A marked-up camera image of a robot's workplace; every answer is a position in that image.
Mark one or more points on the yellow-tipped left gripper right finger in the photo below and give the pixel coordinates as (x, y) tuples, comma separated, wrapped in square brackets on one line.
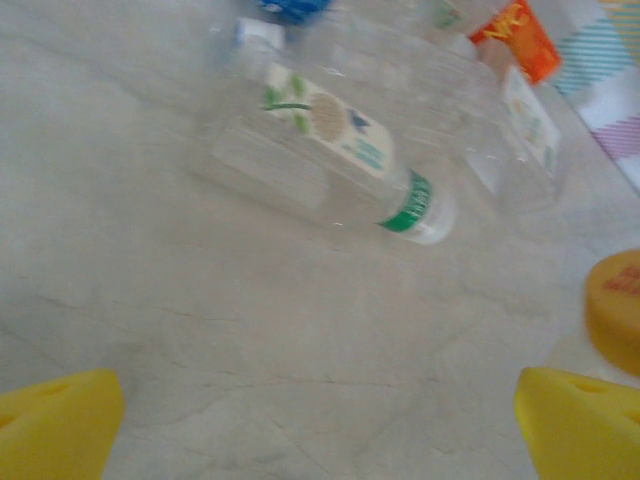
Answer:
[(585, 435)]

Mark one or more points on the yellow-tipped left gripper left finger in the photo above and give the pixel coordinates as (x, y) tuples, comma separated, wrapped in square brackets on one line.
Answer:
[(55, 430)]

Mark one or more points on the orange juice bottle yellow label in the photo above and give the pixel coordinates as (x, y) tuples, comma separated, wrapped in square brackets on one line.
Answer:
[(615, 310)]

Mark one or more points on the white label clear bottle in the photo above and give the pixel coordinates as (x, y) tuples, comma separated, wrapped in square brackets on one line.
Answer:
[(530, 120)]

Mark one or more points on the orange small carton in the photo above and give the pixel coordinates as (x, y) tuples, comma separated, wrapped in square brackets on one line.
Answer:
[(525, 40)]

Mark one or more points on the cream label green band bottle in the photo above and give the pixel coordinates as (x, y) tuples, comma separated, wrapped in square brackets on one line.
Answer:
[(330, 120)]

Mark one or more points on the blue label clear bottle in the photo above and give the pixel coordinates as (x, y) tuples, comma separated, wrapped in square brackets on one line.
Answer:
[(295, 10)]

